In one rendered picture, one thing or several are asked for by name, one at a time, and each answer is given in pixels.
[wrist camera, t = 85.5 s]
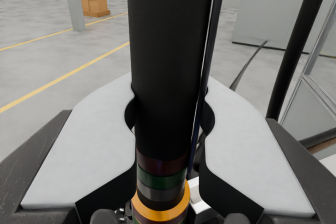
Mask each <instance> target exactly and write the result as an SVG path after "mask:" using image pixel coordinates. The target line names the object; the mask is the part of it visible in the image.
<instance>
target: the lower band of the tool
mask: <svg viewBox="0 0 336 224"><path fill-rule="evenodd" d="M189 199H190V186H189V184H188V181H187V180H185V185H184V196H183V198H182V200H181V202H180V203H179V204H178V205H177V206H175V207H174V208H172V209H170V210H166V211H156V210H152V209H149V208H147V207H146V206H144V205H143V204H142V203H141V201H140V200H139V198H138V195H137V191H136V193H135V195H134V197H133V198H132V199H131V200H132V203H133V206H134V207H135V209H136V210H137V211H138V212H139V213H140V214H141V215H142V216H144V217H145V218H147V219H149V220H152V221H159V222H162V221H168V220H171V219H174V218H176V217H177V216H179V215H180V214H181V213H182V212H183V211H184V210H185V208H186V207H187V205H188V203H189Z"/></svg>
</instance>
